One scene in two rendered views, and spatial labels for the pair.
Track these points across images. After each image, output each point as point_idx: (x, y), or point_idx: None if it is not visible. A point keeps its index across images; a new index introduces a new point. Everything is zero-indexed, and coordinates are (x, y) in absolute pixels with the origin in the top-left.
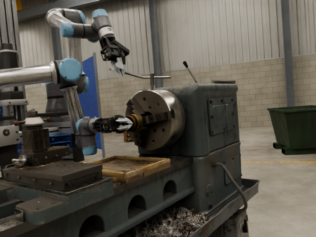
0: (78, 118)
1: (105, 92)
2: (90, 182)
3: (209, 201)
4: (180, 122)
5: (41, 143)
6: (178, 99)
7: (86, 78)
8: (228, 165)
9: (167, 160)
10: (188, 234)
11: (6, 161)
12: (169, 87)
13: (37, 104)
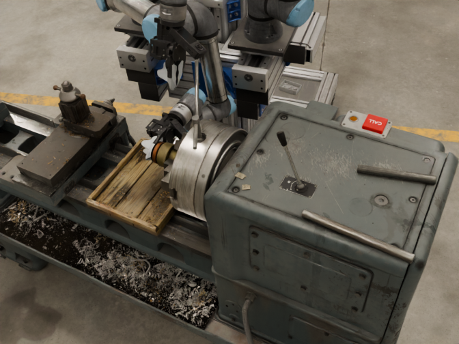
0: (205, 82)
1: None
2: (37, 183)
3: (233, 313)
4: (190, 210)
5: (69, 115)
6: (205, 183)
7: (294, 7)
8: (304, 327)
9: (148, 227)
10: (149, 297)
11: (143, 80)
12: (242, 150)
13: None
